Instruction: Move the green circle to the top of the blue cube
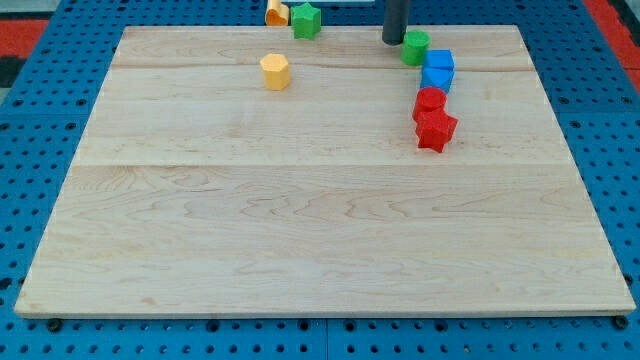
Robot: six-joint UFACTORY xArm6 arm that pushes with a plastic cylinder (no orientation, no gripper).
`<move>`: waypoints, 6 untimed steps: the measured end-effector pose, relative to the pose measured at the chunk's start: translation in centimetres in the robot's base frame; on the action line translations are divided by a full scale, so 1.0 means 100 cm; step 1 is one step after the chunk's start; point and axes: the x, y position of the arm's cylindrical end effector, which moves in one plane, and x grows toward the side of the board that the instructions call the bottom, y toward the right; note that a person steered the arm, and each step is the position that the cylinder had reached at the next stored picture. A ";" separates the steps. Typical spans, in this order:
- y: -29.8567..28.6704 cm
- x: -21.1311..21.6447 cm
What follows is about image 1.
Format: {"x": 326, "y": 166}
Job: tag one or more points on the green cylinder block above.
{"x": 414, "y": 46}

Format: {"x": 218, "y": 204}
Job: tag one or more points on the blue cube block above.
{"x": 439, "y": 59}

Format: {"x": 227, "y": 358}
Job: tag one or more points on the yellow hexagon block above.
{"x": 276, "y": 72}

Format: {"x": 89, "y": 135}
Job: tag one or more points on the light wooden board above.
{"x": 196, "y": 192}

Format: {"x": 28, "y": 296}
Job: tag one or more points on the red star block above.
{"x": 435, "y": 129}

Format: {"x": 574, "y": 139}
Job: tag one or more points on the red cylinder block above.
{"x": 427, "y": 100}

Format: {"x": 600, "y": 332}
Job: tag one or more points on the blue triangular block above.
{"x": 438, "y": 78}

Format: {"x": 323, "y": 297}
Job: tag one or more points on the green star block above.
{"x": 305, "y": 21}

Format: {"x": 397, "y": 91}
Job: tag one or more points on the yellow heart block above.
{"x": 277, "y": 13}

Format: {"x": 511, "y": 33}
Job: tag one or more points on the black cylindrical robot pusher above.
{"x": 396, "y": 17}

